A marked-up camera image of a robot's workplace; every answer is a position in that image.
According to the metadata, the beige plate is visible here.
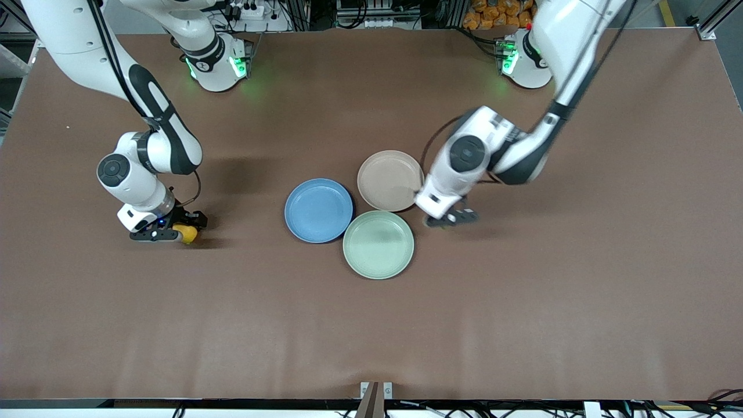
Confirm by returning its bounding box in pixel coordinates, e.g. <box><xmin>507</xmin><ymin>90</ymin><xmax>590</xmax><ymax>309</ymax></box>
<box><xmin>356</xmin><ymin>150</ymin><xmax>425</xmax><ymax>212</ymax></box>

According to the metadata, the blue plate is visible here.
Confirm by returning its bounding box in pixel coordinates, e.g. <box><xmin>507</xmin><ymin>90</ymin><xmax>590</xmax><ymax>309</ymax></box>
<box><xmin>284</xmin><ymin>178</ymin><xmax>354</xmax><ymax>244</ymax></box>

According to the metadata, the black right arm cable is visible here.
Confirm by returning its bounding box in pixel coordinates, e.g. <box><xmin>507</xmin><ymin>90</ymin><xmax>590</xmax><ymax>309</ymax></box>
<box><xmin>86</xmin><ymin>0</ymin><xmax>203</xmax><ymax>208</ymax></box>

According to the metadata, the metal bracket with brown post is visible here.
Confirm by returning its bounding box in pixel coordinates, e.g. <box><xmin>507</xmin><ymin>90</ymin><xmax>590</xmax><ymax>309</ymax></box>
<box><xmin>355</xmin><ymin>381</ymin><xmax>394</xmax><ymax>418</ymax></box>

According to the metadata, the brown table mat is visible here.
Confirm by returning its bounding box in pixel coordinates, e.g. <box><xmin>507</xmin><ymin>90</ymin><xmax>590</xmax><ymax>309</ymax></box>
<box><xmin>0</xmin><ymin>26</ymin><xmax>743</xmax><ymax>401</ymax></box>

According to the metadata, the pale green plate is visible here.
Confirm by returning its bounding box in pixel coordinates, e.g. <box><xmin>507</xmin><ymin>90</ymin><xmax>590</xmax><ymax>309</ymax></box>
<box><xmin>342</xmin><ymin>210</ymin><xmax>415</xmax><ymax>280</ymax></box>

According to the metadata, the aluminium frame profile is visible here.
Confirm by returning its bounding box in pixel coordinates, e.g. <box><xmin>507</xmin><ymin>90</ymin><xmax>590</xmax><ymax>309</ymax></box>
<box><xmin>687</xmin><ymin>0</ymin><xmax>743</xmax><ymax>41</ymax></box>

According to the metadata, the orange snack bag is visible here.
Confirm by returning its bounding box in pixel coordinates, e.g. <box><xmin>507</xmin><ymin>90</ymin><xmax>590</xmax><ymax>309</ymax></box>
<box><xmin>463</xmin><ymin>0</ymin><xmax>535</xmax><ymax>31</ymax></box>

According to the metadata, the white power strip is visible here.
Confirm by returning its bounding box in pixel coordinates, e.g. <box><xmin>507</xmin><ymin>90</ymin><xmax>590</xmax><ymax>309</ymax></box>
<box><xmin>228</xmin><ymin>0</ymin><xmax>266</xmax><ymax>21</ymax></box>

